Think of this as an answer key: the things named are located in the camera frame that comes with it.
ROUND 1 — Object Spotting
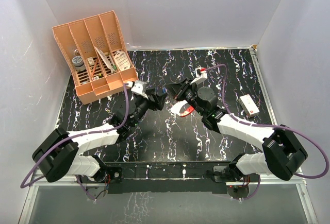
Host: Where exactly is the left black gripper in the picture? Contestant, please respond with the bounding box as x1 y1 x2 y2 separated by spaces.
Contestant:
130 89 167 128

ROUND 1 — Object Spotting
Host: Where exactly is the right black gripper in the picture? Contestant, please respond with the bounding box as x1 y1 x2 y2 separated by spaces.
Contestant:
166 78 206 116

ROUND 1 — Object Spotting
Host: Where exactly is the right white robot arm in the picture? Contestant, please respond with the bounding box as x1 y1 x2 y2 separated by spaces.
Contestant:
166 78 308 181

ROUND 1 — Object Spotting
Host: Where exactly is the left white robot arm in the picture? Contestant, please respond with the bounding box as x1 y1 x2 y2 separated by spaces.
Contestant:
32 89 167 183

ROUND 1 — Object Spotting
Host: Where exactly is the white and red keyring holder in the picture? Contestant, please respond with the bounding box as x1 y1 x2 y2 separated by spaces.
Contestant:
170 100 194 117

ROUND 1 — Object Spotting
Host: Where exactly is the white labelled packet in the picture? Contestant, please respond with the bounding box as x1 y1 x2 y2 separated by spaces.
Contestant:
114 50 131 71

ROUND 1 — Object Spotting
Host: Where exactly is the white envelope card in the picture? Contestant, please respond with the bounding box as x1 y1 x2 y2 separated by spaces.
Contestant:
94 46 117 72

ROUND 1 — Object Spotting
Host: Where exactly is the small white cardboard box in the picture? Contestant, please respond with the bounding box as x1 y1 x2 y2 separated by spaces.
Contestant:
238 94 260 118

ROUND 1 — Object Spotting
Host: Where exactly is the orange pencil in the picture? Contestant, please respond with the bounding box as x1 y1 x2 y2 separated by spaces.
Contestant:
91 58 98 78

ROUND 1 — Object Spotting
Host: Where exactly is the small white label box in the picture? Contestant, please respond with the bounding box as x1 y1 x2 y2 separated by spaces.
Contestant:
87 57 95 66

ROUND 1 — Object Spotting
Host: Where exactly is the orange plastic desk organizer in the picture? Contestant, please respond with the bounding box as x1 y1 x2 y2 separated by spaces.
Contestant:
52 11 139 105

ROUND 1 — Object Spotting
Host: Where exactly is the grey round tin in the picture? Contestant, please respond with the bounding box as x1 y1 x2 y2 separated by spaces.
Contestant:
72 56 86 72

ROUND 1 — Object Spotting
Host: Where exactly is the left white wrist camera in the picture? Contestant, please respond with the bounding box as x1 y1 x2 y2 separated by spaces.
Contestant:
131 80 148 99

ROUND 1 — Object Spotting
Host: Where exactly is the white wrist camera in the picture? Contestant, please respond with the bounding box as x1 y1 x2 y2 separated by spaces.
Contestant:
190 67 207 85
131 80 148 99

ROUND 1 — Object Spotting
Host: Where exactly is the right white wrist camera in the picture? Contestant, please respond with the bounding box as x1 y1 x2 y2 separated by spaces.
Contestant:
190 67 207 85

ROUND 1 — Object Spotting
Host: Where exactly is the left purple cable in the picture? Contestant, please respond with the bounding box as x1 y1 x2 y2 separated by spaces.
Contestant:
20 81 134 201

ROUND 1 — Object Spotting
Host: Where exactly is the purple cable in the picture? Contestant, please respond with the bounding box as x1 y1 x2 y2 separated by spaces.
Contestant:
20 81 134 201
203 64 330 201

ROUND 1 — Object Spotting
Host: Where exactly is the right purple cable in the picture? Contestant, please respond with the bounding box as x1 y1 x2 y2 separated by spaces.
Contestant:
203 64 330 201

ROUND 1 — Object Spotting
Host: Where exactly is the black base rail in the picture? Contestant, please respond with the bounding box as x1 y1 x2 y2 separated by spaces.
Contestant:
82 157 261 196

